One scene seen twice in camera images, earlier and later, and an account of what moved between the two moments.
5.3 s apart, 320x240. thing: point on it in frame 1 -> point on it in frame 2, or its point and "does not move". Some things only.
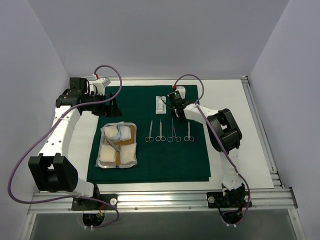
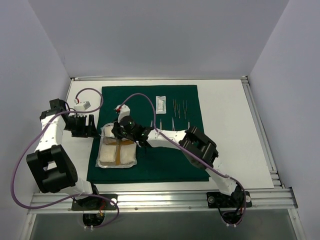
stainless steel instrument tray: [118, 146] does not move
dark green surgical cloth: [169, 150] does not move
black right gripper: [180, 109] -> [118, 130]
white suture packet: [160, 105] does not move
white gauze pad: [107, 154] does not move
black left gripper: [107, 106] -> [81, 126]
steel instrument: [116, 148] -> [108, 136]
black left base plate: [82, 204] does not move
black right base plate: [234, 199] does not move
